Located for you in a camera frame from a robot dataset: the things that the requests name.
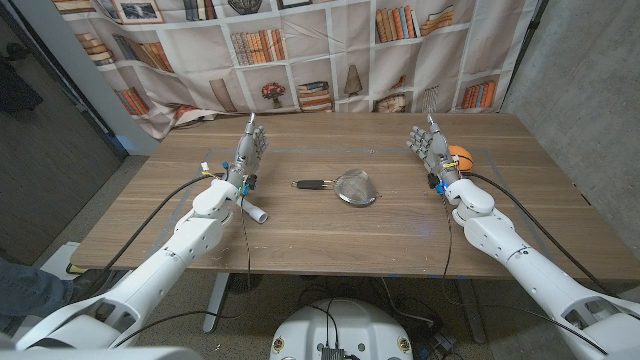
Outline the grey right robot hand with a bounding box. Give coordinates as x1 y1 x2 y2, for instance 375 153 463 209
405 113 461 187

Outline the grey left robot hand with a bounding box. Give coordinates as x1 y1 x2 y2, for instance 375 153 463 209
227 112 270 189

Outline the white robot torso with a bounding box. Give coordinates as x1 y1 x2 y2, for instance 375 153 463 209
268 298 415 360

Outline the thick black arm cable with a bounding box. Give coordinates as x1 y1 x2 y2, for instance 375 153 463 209
74 172 217 301
459 170 612 297

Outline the white floor cable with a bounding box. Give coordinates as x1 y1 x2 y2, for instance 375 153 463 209
380 277 435 327

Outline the short white plastic tube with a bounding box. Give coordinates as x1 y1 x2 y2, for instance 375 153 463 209
239 197 270 225

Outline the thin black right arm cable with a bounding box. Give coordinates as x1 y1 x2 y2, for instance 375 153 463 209
440 192 611 357

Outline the grey table leg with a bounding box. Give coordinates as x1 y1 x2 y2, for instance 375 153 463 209
454 278 487 345

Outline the person's leg in blue jeans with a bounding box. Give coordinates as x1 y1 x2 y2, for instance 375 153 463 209
0 257 116 324

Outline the black backdrop stand pole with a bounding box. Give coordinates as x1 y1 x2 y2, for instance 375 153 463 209
499 0 551 112

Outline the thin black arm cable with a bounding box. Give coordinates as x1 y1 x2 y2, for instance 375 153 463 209
239 192 254 294
440 192 611 357

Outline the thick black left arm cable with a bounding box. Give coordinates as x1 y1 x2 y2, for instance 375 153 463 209
74 172 217 301

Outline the printed bookshelf backdrop cloth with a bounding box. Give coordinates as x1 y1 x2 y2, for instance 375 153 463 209
52 0 542 141

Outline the grey power strip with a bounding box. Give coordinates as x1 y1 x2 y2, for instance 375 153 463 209
424 330 457 356

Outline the metal mesh sieve black handle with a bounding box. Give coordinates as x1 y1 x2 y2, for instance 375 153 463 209
291 168 382 208

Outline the small orange basketball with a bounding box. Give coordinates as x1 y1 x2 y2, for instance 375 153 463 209
448 144 474 173

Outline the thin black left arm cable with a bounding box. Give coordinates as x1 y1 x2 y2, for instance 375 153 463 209
239 192 254 294

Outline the white table leg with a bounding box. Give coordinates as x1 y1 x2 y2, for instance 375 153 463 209
202 272 231 334

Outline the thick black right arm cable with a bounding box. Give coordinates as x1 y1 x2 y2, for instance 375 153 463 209
459 170 612 297

